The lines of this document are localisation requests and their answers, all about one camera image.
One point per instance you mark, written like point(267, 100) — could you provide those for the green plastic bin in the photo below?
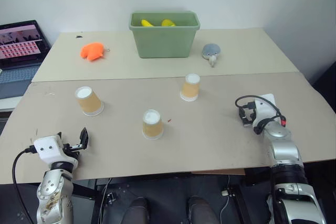
point(164, 37)

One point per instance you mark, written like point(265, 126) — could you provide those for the yellow toy banana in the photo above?
point(147, 23)
point(168, 22)

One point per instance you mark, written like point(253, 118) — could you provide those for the orange plush toy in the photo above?
point(92, 51)

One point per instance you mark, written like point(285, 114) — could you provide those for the grey plush toy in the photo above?
point(211, 52)

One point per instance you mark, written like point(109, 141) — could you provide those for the tan paper cup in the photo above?
point(151, 125)
point(88, 102)
point(190, 88)

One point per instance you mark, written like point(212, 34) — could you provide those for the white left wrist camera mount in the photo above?
point(50, 149)

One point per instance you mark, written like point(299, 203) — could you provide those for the brown cardboard piece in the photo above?
point(218, 172)

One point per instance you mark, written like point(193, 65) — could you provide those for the dark rounded shape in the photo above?
point(200, 209)
point(136, 211)

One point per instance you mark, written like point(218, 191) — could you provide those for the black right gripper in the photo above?
point(251, 115)

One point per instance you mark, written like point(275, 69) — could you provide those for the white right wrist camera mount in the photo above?
point(265, 110)

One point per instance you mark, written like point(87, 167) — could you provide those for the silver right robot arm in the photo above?
point(284, 155)

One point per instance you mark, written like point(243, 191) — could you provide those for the small black scrap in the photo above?
point(78, 36)

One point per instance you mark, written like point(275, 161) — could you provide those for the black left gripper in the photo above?
point(72, 150)

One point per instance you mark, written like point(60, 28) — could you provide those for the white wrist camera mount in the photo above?
point(265, 110)
point(50, 149)

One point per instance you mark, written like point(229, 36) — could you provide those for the open laptop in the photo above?
point(18, 51)

